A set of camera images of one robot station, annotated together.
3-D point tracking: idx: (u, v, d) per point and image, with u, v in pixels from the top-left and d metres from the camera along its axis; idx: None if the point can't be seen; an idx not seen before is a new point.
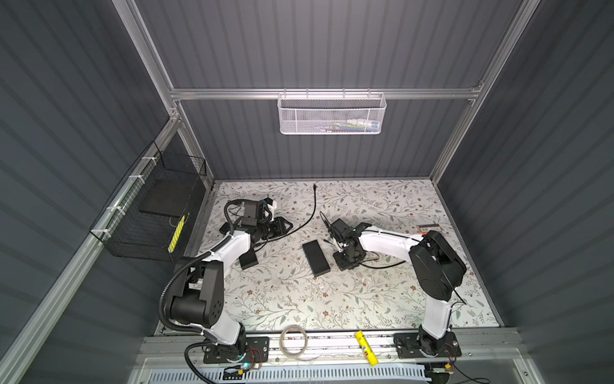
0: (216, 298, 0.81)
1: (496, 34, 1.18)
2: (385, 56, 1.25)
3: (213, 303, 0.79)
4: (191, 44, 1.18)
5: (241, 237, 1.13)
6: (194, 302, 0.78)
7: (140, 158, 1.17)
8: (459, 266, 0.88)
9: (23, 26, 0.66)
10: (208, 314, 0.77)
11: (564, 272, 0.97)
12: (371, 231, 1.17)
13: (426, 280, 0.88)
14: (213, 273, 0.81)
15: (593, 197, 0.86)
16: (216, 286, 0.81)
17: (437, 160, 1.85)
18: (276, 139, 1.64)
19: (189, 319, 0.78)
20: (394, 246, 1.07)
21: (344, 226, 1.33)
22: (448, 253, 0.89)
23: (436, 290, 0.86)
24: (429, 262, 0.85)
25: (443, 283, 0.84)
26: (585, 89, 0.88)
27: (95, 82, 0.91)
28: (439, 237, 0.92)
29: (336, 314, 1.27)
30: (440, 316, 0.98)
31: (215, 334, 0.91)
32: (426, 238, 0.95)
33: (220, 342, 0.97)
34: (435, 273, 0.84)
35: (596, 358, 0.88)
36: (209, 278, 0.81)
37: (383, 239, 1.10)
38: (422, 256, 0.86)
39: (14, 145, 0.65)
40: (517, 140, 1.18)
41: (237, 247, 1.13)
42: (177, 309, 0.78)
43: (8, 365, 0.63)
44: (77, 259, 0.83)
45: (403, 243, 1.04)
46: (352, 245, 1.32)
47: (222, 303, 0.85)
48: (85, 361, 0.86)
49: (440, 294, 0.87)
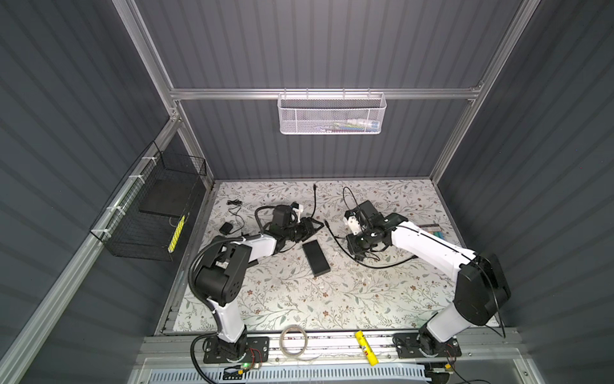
0: (237, 278, 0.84)
1: (496, 34, 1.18)
2: (385, 56, 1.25)
3: (233, 282, 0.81)
4: (191, 43, 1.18)
5: (270, 239, 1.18)
6: (218, 275, 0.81)
7: (140, 158, 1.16)
8: (507, 294, 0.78)
9: (23, 25, 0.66)
10: (225, 291, 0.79)
11: (564, 272, 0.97)
12: (408, 229, 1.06)
13: (467, 302, 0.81)
14: (243, 252, 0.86)
15: (594, 198, 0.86)
16: (241, 267, 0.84)
17: (437, 160, 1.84)
18: (276, 139, 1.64)
19: (209, 290, 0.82)
20: (435, 256, 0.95)
21: (372, 212, 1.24)
22: (499, 278, 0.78)
23: (476, 315, 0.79)
24: (479, 286, 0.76)
25: (486, 310, 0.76)
26: (585, 89, 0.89)
27: (95, 82, 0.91)
28: (496, 261, 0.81)
29: (336, 314, 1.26)
30: (456, 329, 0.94)
31: (225, 324, 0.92)
32: (479, 258, 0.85)
33: (222, 337, 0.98)
34: (479, 296, 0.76)
35: (596, 358, 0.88)
36: (237, 257, 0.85)
37: (420, 243, 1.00)
38: (472, 277, 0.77)
39: (15, 145, 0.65)
40: (517, 140, 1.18)
41: (264, 249, 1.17)
42: (202, 276, 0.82)
43: (8, 365, 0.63)
44: (77, 258, 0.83)
45: (445, 257, 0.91)
46: (380, 237, 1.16)
47: (241, 287, 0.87)
48: (85, 361, 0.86)
49: (480, 320, 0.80)
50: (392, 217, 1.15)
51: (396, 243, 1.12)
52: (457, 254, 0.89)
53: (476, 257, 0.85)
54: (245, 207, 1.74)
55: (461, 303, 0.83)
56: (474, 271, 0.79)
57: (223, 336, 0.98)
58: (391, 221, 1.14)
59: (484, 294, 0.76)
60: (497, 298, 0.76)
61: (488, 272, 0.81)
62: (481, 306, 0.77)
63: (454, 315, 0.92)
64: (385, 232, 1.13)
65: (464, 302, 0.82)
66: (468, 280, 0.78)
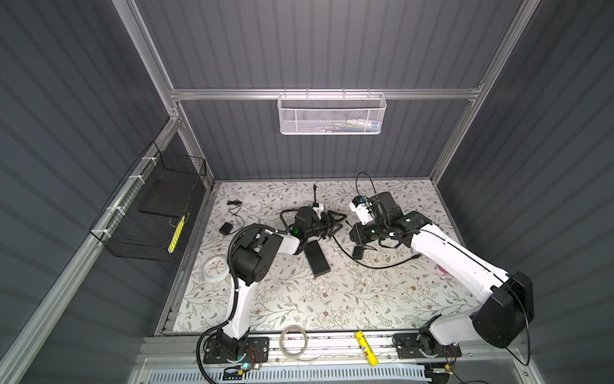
0: (266, 262, 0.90)
1: (495, 34, 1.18)
2: (385, 56, 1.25)
3: (263, 264, 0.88)
4: (191, 43, 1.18)
5: (295, 239, 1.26)
6: (251, 255, 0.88)
7: (140, 158, 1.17)
8: (532, 319, 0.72)
9: (23, 25, 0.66)
10: (256, 271, 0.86)
11: (564, 272, 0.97)
12: (435, 237, 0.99)
13: (488, 324, 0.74)
14: (277, 240, 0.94)
15: (594, 198, 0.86)
16: (271, 253, 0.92)
17: (437, 160, 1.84)
18: (276, 139, 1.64)
19: (239, 268, 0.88)
20: (460, 271, 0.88)
21: (392, 206, 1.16)
22: (528, 302, 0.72)
23: (496, 338, 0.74)
24: (508, 312, 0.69)
25: (508, 335, 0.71)
26: (585, 90, 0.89)
27: (95, 82, 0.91)
28: (529, 286, 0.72)
29: (336, 314, 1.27)
30: (460, 336, 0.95)
31: (236, 314, 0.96)
32: (510, 281, 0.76)
33: (229, 330, 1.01)
34: (506, 322, 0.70)
35: (596, 358, 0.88)
36: (270, 243, 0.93)
37: (447, 254, 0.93)
38: (504, 302, 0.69)
39: (14, 145, 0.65)
40: (517, 140, 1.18)
41: (288, 246, 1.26)
42: (237, 254, 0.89)
43: (8, 365, 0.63)
44: (77, 259, 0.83)
45: (474, 274, 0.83)
46: (399, 236, 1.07)
47: (268, 271, 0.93)
48: (84, 361, 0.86)
49: (497, 342, 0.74)
50: (414, 218, 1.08)
51: (416, 248, 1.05)
52: (488, 274, 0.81)
53: (508, 279, 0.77)
54: (245, 207, 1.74)
55: (480, 322, 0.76)
56: (506, 296, 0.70)
57: (230, 330, 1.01)
58: (413, 222, 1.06)
59: (511, 319, 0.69)
60: (522, 322, 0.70)
61: (519, 295, 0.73)
62: (506, 332, 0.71)
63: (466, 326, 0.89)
64: (406, 233, 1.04)
65: (484, 322, 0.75)
66: (498, 306, 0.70)
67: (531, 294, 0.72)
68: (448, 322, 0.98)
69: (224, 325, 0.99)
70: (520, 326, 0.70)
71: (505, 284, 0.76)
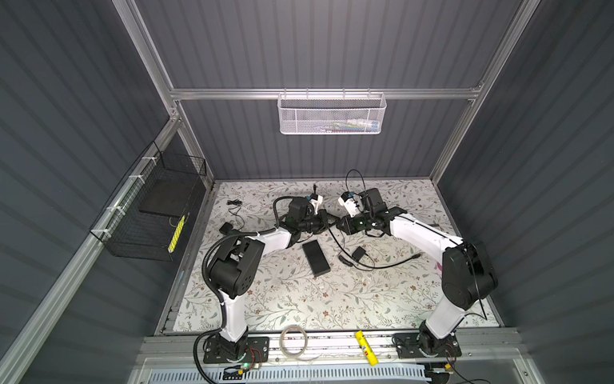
0: (250, 272, 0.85)
1: (496, 34, 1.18)
2: (385, 57, 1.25)
3: (245, 275, 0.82)
4: (191, 43, 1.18)
5: (285, 233, 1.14)
6: (232, 269, 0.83)
7: (140, 158, 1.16)
8: (489, 278, 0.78)
9: (24, 26, 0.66)
10: (238, 283, 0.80)
11: (564, 272, 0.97)
12: (405, 220, 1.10)
13: (452, 285, 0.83)
14: (257, 246, 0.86)
15: (594, 197, 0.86)
16: (253, 260, 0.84)
17: (437, 160, 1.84)
18: (276, 138, 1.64)
19: (221, 282, 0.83)
20: (427, 242, 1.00)
21: (378, 201, 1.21)
22: (484, 265, 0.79)
23: (462, 298, 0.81)
24: (462, 266, 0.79)
25: (469, 293, 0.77)
26: (585, 89, 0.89)
27: (95, 82, 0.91)
28: (481, 248, 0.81)
29: (336, 314, 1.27)
30: (449, 321, 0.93)
31: (228, 320, 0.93)
32: (467, 245, 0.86)
33: (225, 333, 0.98)
34: (463, 280, 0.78)
35: (596, 358, 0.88)
36: (250, 250, 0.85)
37: (415, 231, 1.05)
38: (455, 259, 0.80)
39: (15, 145, 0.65)
40: (517, 139, 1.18)
41: (276, 243, 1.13)
42: (216, 269, 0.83)
43: (8, 364, 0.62)
44: (77, 258, 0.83)
45: (436, 242, 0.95)
46: (380, 226, 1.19)
47: (253, 280, 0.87)
48: (85, 361, 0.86)
49: (464, 304, 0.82)
50: (393, 210, 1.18)
51: (394, 234, 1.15)
52: (445, 238, 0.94)
53: (464, 242, 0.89)
54: (245, 207, 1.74)
55: (448, 286, 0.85)
56: (459, 254, 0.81)
57: (225, 334, 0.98)
58: (391, 212, 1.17)
59: (468, 278, 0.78)
60: (482, 285, 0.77)
61: (476, 260, 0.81)
62: (464, 289, 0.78)
63: (448, 305, 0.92)
64: (385, 222, 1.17)
65: (451, 285, 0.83)
66: (452, 264, 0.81)
67: (486, 256, 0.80)
68: (436, 310, 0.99)
69: (220, 330, 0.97)
70: (480, 287, 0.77)
71: (462, 246, 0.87)
